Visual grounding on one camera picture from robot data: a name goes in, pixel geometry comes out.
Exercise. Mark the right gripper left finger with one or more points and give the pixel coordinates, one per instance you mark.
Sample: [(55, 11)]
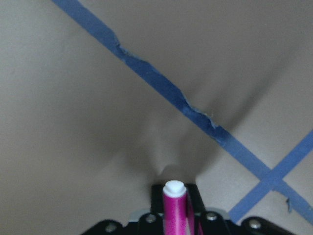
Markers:
[(157, 200)]

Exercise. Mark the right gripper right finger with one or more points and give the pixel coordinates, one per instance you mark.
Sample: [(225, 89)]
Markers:
[(195, 207)]

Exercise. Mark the pink pen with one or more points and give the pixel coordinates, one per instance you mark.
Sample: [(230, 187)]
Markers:
[(175, 208)]

